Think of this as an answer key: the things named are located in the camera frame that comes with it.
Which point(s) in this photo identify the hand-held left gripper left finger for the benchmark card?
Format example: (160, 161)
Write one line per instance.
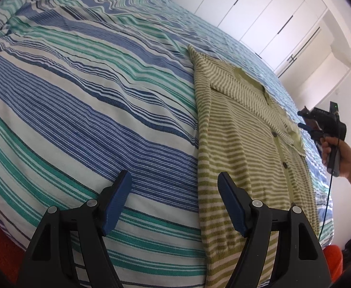
(117, 204)

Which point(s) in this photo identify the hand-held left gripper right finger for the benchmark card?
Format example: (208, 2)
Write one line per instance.
(234, 204)

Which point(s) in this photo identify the white wardrobe doors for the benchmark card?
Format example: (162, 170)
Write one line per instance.
(253, 12)

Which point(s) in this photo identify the person's right hand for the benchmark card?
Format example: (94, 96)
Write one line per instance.
(347, 159)

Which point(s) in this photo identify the blue striped bed sheet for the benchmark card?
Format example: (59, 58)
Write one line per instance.
(73, 111)

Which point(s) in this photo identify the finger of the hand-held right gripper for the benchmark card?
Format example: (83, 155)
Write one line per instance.
(306, 127)
(305, 114)

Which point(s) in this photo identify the green striped cardigan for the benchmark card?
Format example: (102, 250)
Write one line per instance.
(238, 156)

